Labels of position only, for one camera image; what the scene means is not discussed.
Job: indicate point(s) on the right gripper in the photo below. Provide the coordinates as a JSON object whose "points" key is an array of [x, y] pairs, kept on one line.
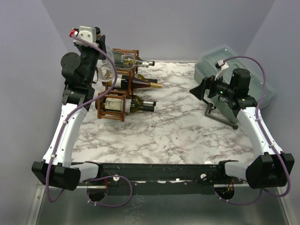
{"points": [[208, 86]]}

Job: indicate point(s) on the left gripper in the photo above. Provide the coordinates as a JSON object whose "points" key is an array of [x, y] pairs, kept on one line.
{"points": [[100, 42]]}

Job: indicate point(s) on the clear wine bottle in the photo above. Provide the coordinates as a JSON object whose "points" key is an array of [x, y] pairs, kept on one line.
{"points": [[104, 70]]}

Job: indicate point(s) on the clear bottle dark label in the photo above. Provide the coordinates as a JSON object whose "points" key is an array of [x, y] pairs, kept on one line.
{"points": [[126, 61]]}

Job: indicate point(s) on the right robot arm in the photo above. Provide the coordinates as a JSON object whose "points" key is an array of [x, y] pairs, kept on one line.
{"points": [[272, 166]]}

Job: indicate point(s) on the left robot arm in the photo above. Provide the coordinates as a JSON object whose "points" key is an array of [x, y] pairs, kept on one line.
{"points": [[55, 168]]}

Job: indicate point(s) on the dark bottle gold foil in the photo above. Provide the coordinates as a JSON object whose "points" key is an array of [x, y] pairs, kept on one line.
{"points": [[136, 83]]}

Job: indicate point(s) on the green bottle behind rack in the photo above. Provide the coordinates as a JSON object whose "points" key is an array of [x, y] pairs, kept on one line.
{"points": [[139, 62]]}

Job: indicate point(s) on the brown wooden wine rack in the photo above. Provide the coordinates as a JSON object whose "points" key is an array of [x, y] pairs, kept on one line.
{"points": [[119, 94]]}

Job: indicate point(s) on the green bottle white label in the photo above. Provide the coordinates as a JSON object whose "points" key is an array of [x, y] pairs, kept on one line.
{"points": [[132, 105]]}

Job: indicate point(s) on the translucent green plastic toolbox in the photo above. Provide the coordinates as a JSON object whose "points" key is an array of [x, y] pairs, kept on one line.
{"points": [[205, 67]]}

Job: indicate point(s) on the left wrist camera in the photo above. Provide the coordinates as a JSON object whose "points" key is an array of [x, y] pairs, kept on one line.
{"points": [[85, 36]]}

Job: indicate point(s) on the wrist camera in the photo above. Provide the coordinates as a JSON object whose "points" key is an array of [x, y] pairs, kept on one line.
{"points": [[222, 66], [85, 36]]}

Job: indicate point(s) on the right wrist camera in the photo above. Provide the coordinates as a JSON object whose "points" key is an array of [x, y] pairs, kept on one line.
{"points": [[222, 66]]}

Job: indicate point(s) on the black front mounting rail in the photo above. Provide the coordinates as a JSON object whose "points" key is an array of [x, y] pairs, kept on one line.
{"points": [[159, 179]]}

